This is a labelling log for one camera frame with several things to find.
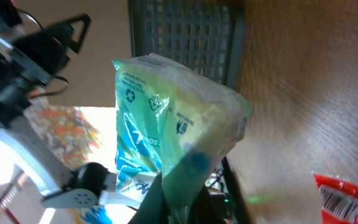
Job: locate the grey plastic basket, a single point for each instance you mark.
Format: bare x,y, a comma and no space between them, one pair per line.
205,36

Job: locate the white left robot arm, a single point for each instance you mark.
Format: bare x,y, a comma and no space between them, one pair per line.
61,187

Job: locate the green Kleenex tissue pack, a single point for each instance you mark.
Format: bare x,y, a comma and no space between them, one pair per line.
172,122

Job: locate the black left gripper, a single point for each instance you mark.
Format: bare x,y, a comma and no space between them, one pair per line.
43,54

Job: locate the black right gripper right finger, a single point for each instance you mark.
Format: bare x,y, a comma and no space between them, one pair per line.
203,210

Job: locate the red snack bag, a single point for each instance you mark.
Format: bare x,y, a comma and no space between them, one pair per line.
339,200

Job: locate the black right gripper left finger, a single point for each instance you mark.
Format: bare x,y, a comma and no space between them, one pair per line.
153,209

